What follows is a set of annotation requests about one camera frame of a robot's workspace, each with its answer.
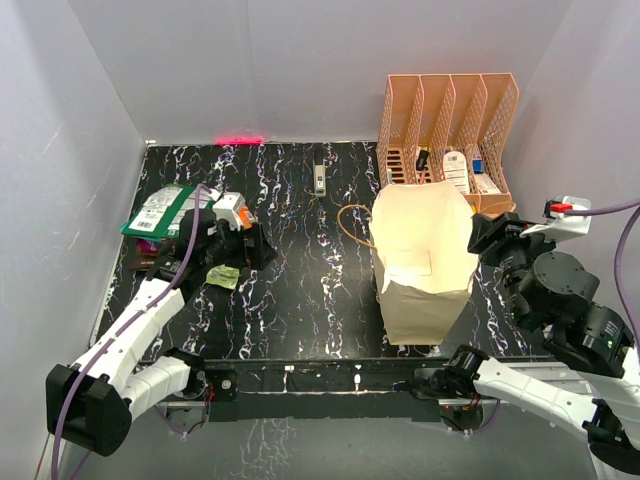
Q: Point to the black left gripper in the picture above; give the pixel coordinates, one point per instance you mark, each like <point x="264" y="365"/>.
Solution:
<point x="256" y="256"/>

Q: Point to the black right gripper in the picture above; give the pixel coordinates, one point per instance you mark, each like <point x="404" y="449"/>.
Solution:
<point x="484" y="230"/>

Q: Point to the orange snack packet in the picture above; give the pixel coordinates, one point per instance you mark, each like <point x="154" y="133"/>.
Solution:
<point x="247" y="219"/>

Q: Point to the light green snack packet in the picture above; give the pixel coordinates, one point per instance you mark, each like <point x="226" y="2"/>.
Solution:
<point x="223" y="276"/>

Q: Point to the beige paper bag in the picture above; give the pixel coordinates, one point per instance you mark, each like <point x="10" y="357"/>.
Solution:
<point x="418" y="236"/>

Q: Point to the dark green white snack bag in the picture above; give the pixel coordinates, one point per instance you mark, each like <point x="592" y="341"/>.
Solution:
<point x="160" y="215"/>

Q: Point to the purple snack packet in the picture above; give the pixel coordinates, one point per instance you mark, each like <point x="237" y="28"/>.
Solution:
<point x="149" y="247"/>

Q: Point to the brown sea salt packet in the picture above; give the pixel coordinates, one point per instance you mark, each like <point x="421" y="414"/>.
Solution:
<point x="142" y="263"/>

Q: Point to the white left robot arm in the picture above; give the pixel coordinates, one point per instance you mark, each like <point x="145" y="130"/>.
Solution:
<point x="93" y="402"/>

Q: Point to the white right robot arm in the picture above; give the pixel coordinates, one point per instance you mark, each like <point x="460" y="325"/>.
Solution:
<point x="550" y="291"/>

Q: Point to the small white blue box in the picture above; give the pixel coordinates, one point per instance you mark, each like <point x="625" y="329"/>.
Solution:
<point x="485" y="185"/>

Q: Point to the white lotion tube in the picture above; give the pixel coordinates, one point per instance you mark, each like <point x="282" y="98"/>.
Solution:
<point x="456" y="172"/>

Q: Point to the black yellow highlighter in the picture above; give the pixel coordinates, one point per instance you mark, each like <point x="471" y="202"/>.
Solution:
<point x="422" y="159"/>

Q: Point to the grey black stapler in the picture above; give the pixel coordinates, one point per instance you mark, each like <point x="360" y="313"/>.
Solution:
<point x="319" y="176"/>

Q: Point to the peach plastic desk organizer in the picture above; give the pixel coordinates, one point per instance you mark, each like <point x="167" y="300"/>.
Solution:
<point x="467" y="112"/>

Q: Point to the pink tape strip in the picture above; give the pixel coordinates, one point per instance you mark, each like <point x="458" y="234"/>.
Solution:
<point x="239" y="140"/>

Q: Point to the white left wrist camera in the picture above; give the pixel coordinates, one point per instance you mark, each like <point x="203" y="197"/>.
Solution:
<point x="227" y="207"/>

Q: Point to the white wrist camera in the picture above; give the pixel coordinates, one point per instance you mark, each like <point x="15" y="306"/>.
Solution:
<point x="227" y="207"/>
<point x="564" y="220"/>

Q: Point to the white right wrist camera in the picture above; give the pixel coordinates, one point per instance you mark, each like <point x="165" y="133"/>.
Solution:
<point x="564" y="220"/>

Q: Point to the black front mounting rail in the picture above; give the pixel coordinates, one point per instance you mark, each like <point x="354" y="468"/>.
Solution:
<point x="318" y="389"/>

